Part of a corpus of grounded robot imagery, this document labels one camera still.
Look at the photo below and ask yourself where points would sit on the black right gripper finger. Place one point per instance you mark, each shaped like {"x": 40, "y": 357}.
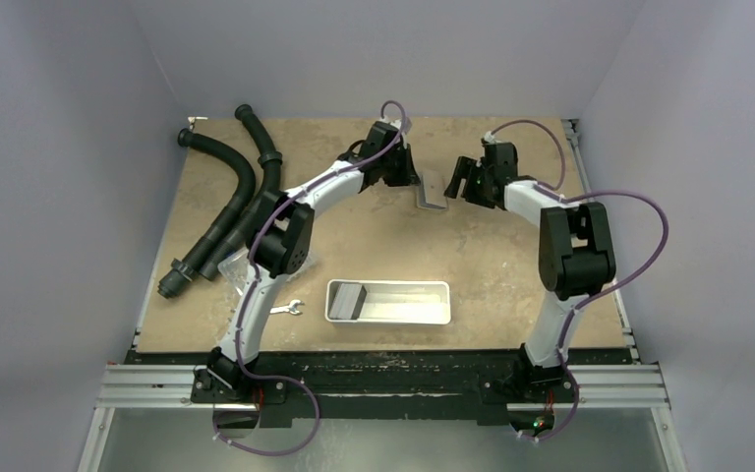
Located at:
{"x": 462, "y": 173}
{"x": 452, "y": 189}

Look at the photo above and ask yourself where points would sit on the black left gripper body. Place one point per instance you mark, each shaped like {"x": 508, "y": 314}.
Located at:
{"x": 395, "y": 167}

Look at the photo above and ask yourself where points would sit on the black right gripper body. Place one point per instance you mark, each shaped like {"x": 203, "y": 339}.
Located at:
{"x": 467, "y": 180}

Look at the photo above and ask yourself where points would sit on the grey credit card stack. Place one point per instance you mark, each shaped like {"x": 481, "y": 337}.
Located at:
{"x": 348, "y": 302}

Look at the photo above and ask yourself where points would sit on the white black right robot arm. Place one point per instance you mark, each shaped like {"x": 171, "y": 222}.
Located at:
{"x": 575, "y": 254}

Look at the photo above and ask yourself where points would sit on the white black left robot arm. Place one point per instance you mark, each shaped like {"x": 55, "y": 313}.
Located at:
{"x": 281, "y": 235}

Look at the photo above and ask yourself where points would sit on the white rectangular tray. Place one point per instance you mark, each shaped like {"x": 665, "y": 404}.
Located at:
{"x": 398, "y": 302}

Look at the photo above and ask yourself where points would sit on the silver open-end wrench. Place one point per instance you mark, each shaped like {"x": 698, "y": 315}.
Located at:
{"x": 293, "y": 308}

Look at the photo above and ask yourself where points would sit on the clear plastic bag of screws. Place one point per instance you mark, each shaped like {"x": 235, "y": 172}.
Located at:
{"x": 235, "y": 269}

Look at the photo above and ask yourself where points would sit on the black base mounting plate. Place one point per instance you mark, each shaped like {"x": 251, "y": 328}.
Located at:
{"x": 446, "y": 385}

